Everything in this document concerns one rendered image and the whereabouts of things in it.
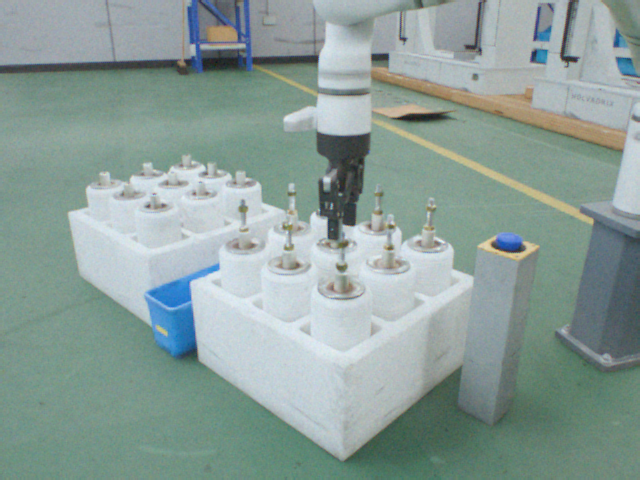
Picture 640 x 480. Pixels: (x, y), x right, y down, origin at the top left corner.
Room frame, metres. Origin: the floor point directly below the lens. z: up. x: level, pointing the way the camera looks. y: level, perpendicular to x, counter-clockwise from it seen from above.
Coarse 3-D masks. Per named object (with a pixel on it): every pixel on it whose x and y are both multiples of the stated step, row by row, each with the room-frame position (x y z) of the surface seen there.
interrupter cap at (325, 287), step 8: (328, 280) 0.78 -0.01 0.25; (352, 280) 0.78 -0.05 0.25; (360, 280) 0.78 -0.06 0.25; (320, 288) 0.76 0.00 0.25; (328, 288) 0.76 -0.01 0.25; (352, 288) 0.76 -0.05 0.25; (360, 288) 0.76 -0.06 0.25; (328, 296) 0.73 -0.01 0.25; (336, 296) 0.73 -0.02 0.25; (344, 296) 0.73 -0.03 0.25; (352, 296) 0.73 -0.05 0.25
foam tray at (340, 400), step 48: (192, 288) 0.92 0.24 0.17; (240, 336) 0.82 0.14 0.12; (288, 336) 0.74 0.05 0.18; (384, 336) 0.73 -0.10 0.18; (432, 336) 0.82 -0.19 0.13; (240, 384) 0.83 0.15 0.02; (288, 384) 0.74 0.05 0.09; (336, 384) 0.66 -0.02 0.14; (384, 384) 0.72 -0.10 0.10; (432, 384) 0.83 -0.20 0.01; (336, 432) 0.66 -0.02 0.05
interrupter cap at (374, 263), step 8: (376, 256) 0.87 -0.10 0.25; (400, 256) 0.87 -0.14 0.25; (368, 264) 0.84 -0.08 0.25; (376, 264) 0.84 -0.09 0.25; (400, 264) 0.84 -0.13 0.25; (408, 264) 0.84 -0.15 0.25; (376, 272) 0.81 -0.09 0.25; (384, 272) 0.81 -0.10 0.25; (392, 272) 0.81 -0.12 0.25; (400, 272) 0.81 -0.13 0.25
